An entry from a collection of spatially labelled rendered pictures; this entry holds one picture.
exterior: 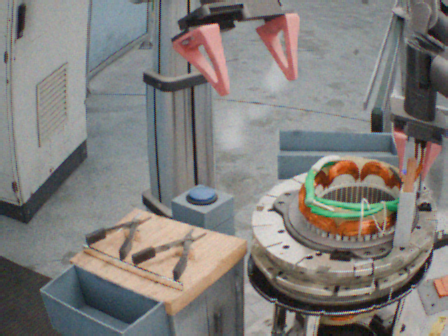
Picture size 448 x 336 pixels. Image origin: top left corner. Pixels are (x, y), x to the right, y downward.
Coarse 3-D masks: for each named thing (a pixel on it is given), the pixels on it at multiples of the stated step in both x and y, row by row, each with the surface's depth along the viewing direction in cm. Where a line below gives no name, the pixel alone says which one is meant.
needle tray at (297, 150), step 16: (288, 144) 147; (304, 144) 147; (320, 144) 146; (336, 144) 146; (352, 144) 146; (368, 144) 146; (384, 144) 145; (288, 160) 137; (304, 160) 136; (384, 160) 136; (288, 176) 138
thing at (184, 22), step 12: (204, 0) 77; (216, 0) 76; (228, 0) 76; (240, 0) 76; (252, 0) 77; (264, 0) 77; (192, 12) 76; (204, 12) 74; (216, 12) 75; (228, 12) 76; (180, 24) 78
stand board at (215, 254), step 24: (144, 216) 119; (120, 240) 112; (144, 240) 113; (168, 240) 113; (216, 240) 113; (240, 240) 113; (96, 264) 106; (144, 264) 107; (168, 264) 107; (192, 264) 107; (216, 264) 107; (144, 288) 101; (168, 288) 101; (192, 288) 102; (168, 312) 98
